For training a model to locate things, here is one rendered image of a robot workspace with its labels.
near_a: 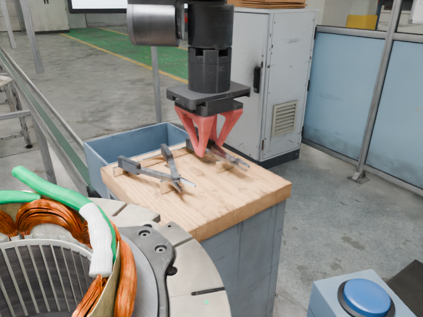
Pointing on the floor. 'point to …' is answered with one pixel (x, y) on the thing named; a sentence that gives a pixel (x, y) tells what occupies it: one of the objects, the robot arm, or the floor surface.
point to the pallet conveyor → (43, 129)
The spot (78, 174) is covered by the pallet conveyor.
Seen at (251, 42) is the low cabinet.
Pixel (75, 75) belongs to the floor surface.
